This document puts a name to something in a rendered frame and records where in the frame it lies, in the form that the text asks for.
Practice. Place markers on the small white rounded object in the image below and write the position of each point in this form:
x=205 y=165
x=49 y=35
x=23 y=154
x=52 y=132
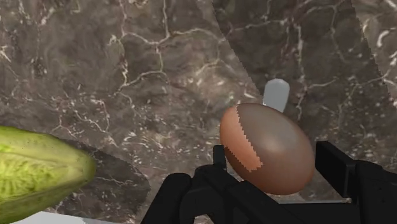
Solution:
x=277 y=93

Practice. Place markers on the green cucumber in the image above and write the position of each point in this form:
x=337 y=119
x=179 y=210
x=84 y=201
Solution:
x=34 y=170

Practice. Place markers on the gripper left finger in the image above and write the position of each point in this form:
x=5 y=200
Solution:
x=204 y=192

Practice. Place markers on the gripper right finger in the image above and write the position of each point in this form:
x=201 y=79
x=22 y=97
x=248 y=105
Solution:
x=366 y=183

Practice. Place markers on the brown egg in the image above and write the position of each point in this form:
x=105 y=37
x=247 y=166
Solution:
x=273 y=155

